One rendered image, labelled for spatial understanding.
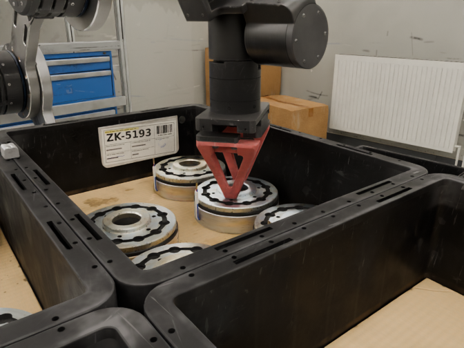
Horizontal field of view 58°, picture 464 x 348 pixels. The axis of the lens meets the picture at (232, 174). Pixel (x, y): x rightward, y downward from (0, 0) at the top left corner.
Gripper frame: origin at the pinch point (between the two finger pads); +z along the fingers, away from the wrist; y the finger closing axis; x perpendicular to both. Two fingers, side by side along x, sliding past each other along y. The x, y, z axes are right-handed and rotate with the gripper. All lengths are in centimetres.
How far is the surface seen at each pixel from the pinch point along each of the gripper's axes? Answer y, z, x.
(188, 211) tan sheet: -0.7, 4.0, 6.0
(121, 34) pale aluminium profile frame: 186, -10, 110
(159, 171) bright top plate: 4.0, 0.8, 11.6
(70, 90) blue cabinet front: 158, 19, 130
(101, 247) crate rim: -26.1, -6.1, 2.3
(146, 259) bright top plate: -16.6, 0.9, 4.2
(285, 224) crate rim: -20.6, -6.0, -8.2
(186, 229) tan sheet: -5.3, 4.0, 4.7
